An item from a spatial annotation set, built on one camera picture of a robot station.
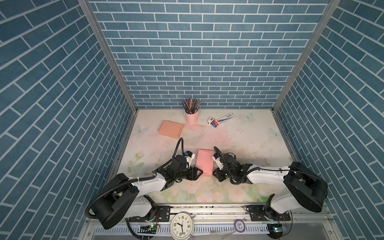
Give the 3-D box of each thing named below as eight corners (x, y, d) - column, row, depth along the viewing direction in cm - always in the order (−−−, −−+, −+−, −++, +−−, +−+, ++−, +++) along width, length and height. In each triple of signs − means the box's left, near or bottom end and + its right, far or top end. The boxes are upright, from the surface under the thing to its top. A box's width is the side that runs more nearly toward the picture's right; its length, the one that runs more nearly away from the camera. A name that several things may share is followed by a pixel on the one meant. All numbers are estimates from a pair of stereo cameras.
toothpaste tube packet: (213, 128, 112) (214, 126, 110) (210, 124, 115) (210, 122, 113) (234, 117, 120) (235, 115, 118) (231, 114, 122) (231, 112, 120)
